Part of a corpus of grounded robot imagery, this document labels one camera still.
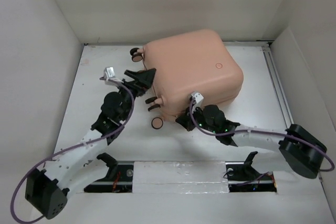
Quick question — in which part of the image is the aluminium frame rail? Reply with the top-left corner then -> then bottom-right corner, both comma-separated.
262,42 -> 293,127

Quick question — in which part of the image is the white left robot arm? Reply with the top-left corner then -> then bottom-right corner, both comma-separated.
25,67 -> 156,220

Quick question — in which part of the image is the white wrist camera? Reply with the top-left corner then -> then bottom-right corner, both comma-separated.
99,67 -> 122,87
190,91 -> 204,113

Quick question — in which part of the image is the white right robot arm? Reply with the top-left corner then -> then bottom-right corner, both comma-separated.
175,104 -> 330,182

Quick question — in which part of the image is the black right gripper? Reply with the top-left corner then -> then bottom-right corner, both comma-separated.
174,104 -> 218,134

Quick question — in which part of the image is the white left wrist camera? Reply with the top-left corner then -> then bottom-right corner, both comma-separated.
99,67 -> 122,87

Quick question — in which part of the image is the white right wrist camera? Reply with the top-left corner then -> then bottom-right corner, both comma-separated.
190,91 -> 204,113

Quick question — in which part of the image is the pink hard-shell suitcase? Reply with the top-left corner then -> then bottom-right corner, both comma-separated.
130,29 -> 244,130

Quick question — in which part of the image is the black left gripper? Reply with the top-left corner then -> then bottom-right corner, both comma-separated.
115,69 -> 156,121

